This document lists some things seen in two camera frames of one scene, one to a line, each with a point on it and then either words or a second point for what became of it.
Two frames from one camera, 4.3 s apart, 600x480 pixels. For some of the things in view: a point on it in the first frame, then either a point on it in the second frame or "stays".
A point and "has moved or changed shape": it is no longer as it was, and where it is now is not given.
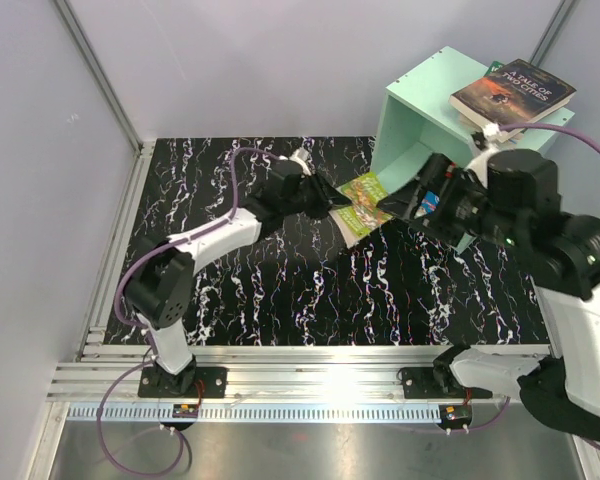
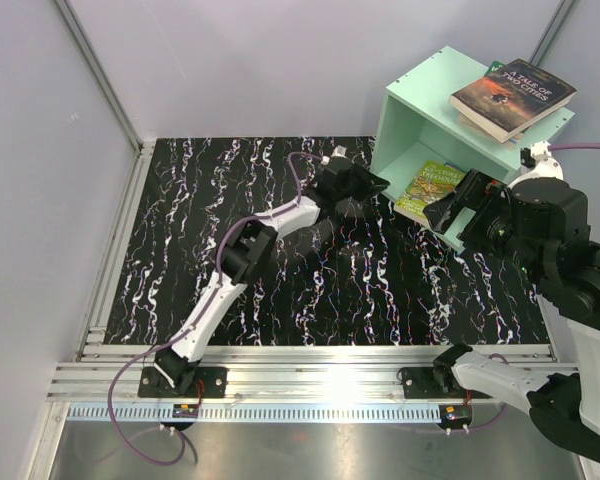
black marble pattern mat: (300, 284) stays
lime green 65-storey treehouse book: (362, 214) has moved or changed shape
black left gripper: (326, 196) -> (368, 185)
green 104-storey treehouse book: (495, 65) stays
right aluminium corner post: (554, 30) stays
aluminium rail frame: (98, 381) stays
